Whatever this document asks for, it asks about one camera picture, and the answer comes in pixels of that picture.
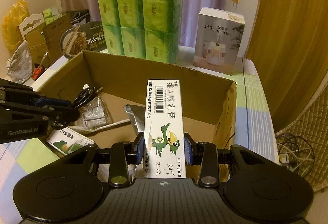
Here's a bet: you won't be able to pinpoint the beige plastic spoon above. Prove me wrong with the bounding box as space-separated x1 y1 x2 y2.
68 119 131 135

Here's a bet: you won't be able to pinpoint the green white medicine box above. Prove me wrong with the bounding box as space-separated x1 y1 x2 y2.
46 128 95 155

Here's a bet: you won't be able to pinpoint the wire rack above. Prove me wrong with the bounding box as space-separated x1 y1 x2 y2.
73 96 113 132

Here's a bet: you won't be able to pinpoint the black audio cable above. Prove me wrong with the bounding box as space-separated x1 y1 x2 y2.
70 83 104 110

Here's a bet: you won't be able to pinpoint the long white ointment box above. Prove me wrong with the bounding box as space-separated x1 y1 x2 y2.
143 80 186 179

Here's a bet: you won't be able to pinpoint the silver foil pouch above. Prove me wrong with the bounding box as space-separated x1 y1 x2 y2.
124 104 145 142

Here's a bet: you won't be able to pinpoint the white plastic bag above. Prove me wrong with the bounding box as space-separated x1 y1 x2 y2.
6 40 34 84

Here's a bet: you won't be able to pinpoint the checkered tablecloth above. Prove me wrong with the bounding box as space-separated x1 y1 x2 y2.
1 57 279 223

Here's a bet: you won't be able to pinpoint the large cardboard box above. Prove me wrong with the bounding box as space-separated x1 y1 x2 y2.
33 50 238 181

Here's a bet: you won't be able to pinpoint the yellow plastic bag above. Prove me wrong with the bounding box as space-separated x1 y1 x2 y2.
1 0 30 55

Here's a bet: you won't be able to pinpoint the brown cardboard boxes stack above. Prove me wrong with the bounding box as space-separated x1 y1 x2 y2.
25 14 72 67

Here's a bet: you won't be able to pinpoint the white cutout cardboard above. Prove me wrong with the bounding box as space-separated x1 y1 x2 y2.
18 13 45 40

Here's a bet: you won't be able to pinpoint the oval instant noodle bowl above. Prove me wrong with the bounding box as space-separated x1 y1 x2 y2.
59 21 107 59

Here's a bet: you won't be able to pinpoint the black shopping bag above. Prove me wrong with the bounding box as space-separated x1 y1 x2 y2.
65 9 90 26

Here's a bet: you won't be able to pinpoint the quilted chair cushion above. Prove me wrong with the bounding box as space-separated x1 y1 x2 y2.
276 89 327 192

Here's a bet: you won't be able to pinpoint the white humidifier box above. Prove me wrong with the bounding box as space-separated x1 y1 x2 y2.
194 7 245 75

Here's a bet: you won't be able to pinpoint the green tissue pack bundle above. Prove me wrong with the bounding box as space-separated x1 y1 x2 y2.
98 0 183 64

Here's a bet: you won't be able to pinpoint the wooden door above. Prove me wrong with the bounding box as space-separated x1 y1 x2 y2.
246 0 327 131

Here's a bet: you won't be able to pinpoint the tangled cables on floor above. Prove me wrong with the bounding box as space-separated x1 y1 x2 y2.
275 132 316 179

